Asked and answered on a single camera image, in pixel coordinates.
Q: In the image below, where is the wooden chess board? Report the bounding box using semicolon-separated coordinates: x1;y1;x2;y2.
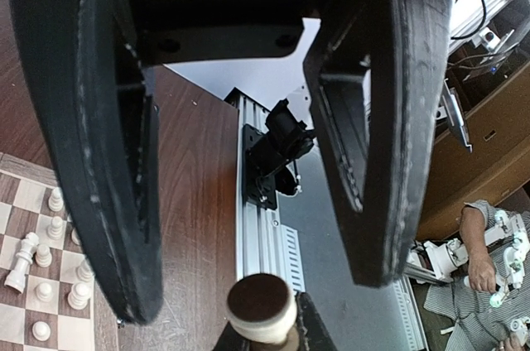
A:
1;154;118;350

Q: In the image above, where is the white king chess piece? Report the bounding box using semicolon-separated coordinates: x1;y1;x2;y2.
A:
67;282;91;310

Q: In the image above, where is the white rook chess piece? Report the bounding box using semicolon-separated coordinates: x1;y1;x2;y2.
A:
70;228;81;246

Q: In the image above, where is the white queen chess piece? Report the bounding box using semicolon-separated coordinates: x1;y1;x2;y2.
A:
4;232;39;293

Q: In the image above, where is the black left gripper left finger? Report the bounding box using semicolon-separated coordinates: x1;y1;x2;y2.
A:
212;324;250;351

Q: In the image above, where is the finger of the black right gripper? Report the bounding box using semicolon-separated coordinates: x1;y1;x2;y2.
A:
9;0;163;325
303;0;454;287

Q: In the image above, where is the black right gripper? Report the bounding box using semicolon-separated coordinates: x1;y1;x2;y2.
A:
82;0;398;69

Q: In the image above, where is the white bishop chess piece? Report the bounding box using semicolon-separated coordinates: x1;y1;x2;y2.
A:
226;273;300;350

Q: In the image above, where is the seated person operator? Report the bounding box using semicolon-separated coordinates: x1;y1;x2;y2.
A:
415;200;529;350

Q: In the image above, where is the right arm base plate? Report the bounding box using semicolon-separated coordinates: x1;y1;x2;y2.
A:
242;124;277;210

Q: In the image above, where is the white pawn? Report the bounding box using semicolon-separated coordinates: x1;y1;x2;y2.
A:
35;243;53;268
47;187;65;212
46;216;65;240
35;281;54;303

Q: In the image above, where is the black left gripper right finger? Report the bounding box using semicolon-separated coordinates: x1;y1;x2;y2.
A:
295;292;337;351

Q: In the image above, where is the aluminium front rail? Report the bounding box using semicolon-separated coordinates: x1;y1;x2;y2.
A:
223;86;430;351

